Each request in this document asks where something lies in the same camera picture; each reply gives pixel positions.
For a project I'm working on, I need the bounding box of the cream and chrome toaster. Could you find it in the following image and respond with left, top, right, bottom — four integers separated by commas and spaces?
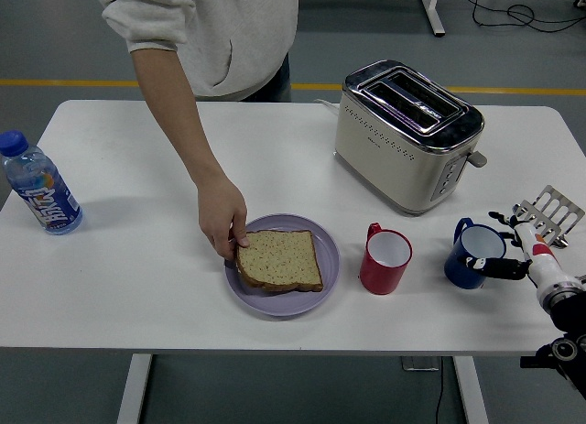
333, 59, 487, 217

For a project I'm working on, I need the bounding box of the blue enamel mug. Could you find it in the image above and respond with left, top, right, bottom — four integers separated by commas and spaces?
443, 217, 508, 290

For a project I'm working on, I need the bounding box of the white background table leg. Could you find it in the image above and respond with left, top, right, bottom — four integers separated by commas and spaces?
415, 0, 447, 38

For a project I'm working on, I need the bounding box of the brown bread slice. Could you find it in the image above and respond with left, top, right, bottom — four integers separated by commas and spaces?
235, 230, 325, 293

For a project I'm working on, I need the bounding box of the silver metal toast rack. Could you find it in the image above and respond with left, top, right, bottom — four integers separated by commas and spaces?
511, 184, 586, 250

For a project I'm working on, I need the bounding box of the blue-capped water bottle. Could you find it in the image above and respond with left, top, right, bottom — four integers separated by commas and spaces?
0, 129, 84, 236

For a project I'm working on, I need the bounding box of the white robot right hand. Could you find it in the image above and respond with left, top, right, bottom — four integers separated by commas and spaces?
459, 210, 570, 293

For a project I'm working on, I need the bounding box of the person's right hand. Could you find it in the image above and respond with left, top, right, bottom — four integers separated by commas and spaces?
197, 176, 252, 262

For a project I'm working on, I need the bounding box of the red enamel mug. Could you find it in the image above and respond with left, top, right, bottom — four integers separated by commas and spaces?
359, 222, 413, 296

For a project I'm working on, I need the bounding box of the lilac plate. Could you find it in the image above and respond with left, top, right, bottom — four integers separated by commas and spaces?
223, 213, 342, 319

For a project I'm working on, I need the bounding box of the black cable under table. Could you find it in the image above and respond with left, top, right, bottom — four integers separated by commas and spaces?
434, 357, 446, 424

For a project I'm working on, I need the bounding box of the grey bracket under table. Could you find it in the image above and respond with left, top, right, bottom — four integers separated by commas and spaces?
401, 355, 440, 373

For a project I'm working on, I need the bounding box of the person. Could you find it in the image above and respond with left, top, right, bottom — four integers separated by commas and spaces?
95, 0, 303, 103

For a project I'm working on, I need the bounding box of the black floor cable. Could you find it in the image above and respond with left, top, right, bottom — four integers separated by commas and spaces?
446, 0, 586, 32

